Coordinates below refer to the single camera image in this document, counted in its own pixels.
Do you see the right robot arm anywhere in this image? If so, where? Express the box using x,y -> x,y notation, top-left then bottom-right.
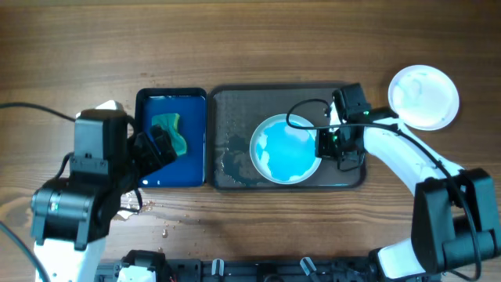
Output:
315,84 -> 500,280

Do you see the black tray with blue water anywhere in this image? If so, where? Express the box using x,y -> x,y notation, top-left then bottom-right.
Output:
135,88 -> 207,188

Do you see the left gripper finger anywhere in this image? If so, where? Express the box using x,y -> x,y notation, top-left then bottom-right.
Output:
150,125 -> 178,165
132,132 -> 162,176

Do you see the green yellow sponge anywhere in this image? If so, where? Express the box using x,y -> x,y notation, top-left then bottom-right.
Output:
152,113 -> 187,157

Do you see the white plate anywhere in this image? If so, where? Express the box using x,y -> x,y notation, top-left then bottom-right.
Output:
249,114 -> 321,185
387,65 -> 460,131

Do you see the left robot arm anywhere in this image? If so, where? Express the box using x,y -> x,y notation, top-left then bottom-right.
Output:
31,109 -> 177,281

